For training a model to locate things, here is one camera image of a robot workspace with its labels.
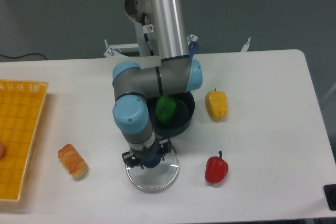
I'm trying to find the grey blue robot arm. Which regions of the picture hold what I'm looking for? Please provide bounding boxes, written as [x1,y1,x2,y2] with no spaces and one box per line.
[112,0,203,168]

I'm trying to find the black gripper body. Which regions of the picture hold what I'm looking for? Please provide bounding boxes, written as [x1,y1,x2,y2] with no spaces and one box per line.
[131,140,161,165]

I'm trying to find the yellow wicker basket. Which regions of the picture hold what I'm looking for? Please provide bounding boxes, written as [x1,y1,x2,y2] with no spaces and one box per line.
[1,79,48,202]

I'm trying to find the pink item in basket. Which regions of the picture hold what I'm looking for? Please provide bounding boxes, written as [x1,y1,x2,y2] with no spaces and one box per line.
[0,141,6,158]

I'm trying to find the white bracket right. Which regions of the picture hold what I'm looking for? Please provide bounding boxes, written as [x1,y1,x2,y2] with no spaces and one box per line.
[241,37,251,52]

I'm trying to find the black device table edge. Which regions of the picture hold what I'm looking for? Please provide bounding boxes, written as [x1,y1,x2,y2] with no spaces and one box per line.
[323,184,336,211]

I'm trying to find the yellow bell pepper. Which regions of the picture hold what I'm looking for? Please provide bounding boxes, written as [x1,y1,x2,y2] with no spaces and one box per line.
[205,89,228,121]

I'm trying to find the black cable on floor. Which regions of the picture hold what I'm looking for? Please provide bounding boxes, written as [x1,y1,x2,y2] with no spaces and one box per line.
[0,52,48,60]

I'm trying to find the toy bread roll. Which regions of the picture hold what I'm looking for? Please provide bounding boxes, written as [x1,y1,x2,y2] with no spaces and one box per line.
[58,144,89,179]

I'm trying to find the red bell pepper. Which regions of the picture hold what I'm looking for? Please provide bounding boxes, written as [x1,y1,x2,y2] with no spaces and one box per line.
[205,151,229,184]

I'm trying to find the green bell pepper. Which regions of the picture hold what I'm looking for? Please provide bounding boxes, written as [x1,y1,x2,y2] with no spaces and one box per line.
[155,95,177,126]

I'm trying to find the dark pot blue handle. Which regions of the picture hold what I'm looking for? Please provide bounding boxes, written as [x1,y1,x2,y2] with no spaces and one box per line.
[147,41,203,137]

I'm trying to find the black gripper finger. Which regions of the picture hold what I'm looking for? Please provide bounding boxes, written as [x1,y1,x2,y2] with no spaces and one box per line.
[121,151,144,169]
[157,138,172,161]

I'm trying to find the glass pot lid blue knob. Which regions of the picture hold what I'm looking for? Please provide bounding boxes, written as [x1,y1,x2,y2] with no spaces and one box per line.
[125,146,180,193]

